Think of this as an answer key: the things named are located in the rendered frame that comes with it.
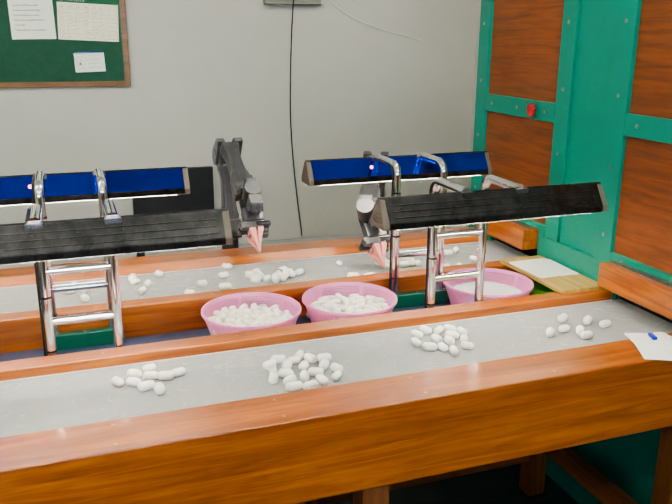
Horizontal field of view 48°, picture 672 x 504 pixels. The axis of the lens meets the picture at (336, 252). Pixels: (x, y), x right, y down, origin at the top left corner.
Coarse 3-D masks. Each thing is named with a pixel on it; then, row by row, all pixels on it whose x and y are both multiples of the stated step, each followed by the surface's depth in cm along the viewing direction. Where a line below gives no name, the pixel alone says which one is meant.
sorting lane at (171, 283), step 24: (264, 264) 248; (288, 264) 249; (312, 264) 249; (336, 264) 249; (360, 264) 249; (0, 288) 224; (24, 288) 224; (168, 288) 225; (192, 288) 225; (216, 288) 225; (0, 312) 205
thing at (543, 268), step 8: (512, 264) 237; (520, 264) 237; (528, 264) 237; (536, 264) 237; (544, 264) 237; (552, 264) 237; (560, 264) 237; (536, 272) 229; (544, 272) 229; (552, 272) 229; (560, 272) 229; (568, 272) 229; (576, 272) 229
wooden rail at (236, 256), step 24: (336, 240) 268; (360, 240) 269; (408, 240) 270; (456, 240) 275; (72, 264) 239; (120, 264) 239; (144, 264) 240; (168, 264) 242; (192, 264) 244; (216, 264) 246; (240, 264) 248
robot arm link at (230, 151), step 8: (216, 144) 263; (224, 144) 261; (232, 144) 262; (240, 144) 265; (216, 152) 265; (224, 152) 261; (232, 152) 259; (240, 152) 268; (216, 160) 267; (232, 160) 256; (240, 160) 257; (232, 168) 254; (240, 168) 254; (232, 176) 251; (240, 176) 251; (248, 176) 252; (240, 184) 248
